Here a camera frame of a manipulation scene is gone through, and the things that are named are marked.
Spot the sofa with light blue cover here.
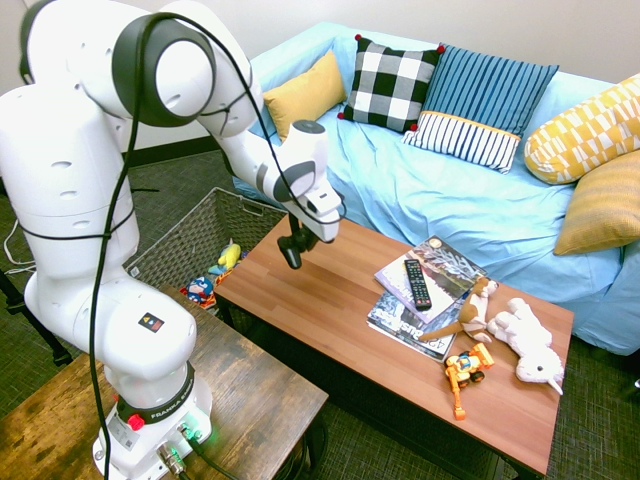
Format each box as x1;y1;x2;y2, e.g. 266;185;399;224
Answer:
231;20;640;357

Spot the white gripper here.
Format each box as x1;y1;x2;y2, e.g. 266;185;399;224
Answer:
291;185;347;250

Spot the orange toy excavator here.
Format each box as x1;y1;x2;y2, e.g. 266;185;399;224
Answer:
444;341;496;422

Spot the yellow blue plush toy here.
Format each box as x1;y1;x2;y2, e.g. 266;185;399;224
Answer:
216;241;243;270

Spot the thin black cable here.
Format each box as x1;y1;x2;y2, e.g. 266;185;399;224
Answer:
17;11;346;480

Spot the blue pinstriped pillow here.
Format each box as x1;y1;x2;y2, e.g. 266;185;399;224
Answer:
422;44;561;139

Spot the white unicorn plush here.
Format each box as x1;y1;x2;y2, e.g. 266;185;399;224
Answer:
485;297;566;397

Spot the reddish wooden coffee table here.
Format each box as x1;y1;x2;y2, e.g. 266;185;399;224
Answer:
214;214;577;480

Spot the mustard yellow pillow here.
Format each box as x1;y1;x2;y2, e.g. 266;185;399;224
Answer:
553;149;640;257
262;49;348;144

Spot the thin white cable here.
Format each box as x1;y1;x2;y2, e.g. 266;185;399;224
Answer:
1;230;37;277

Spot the brown dog plush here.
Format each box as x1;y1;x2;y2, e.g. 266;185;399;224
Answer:
418;275;500;344

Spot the black TV remote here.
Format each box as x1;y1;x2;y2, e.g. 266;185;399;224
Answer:
403;257;434;311

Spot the orange flame pattern plush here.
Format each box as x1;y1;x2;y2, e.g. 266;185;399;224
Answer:
208;267;235;300

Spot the yellow white patterned pillow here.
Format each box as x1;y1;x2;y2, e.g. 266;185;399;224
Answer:
523;73;640;187

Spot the black gamepad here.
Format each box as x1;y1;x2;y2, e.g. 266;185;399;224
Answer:
277;233;307;271

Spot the robot base connector cable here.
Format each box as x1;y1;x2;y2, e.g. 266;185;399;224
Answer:
179;423;239;480

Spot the white navy striped pillow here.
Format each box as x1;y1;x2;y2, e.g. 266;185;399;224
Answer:
401;110;523;176

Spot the grey wicker basket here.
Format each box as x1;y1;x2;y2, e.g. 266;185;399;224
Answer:
123;186;289;321

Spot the business magazine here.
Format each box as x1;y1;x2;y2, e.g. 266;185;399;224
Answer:
365;289;459;363

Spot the Captain America plush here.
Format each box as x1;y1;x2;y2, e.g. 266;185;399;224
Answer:
180;275;217;305

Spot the rustic brown side table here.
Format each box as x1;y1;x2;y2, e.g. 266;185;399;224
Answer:
0;283;330;480

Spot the black white checked pillow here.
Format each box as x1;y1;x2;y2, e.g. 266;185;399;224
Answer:
336;33;447;134

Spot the black tripod stand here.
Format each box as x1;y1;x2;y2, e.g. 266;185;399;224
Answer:
0;267;72;367

